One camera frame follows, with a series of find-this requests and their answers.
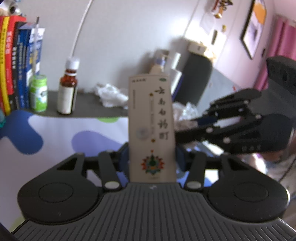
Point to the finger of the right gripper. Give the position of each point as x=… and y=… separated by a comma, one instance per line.
x=214, y=133
x=233, y=105

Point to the green gum bottle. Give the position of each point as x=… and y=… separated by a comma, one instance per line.
x=38, y=93

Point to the red book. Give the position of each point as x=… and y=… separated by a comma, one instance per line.
x=12, y=20

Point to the crumpled white tissue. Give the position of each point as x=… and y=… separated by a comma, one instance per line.
x=111, y=96

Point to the row of blue books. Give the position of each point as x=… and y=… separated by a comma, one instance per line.
x=23, y=39

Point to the yellow book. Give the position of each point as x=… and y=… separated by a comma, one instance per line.
x=4, y=92

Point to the right hand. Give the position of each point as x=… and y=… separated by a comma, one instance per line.
x=275, y=156

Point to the wipe tissue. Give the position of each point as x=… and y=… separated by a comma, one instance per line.
x=185, y=116

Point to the framed picture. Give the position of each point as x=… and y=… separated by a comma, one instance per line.
x=253, y=28

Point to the red medicine box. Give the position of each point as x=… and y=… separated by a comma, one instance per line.
x=151, y=129

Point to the brown medicine bottle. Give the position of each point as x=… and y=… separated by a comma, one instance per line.
x=68, y=87

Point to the dark grey cushion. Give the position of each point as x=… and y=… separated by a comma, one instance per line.
x=201, y=83

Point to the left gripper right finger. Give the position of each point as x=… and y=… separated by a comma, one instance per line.
x=195, y=163

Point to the cream lotion pump bottle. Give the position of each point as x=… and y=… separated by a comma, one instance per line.
x=158, y=66

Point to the blue PETS book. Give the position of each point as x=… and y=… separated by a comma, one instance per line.
x=33, y=57

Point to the tissue box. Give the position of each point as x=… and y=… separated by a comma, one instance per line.
x=201, y=49

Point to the printed desk mat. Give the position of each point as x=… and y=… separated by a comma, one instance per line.
x=31, y=144

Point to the tall white tube bottle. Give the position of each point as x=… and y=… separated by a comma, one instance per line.
x=175, y=60

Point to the pink curtain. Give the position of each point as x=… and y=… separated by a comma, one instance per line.
x=282, y=43

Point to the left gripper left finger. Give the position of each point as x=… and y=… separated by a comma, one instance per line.
x=110, y=163

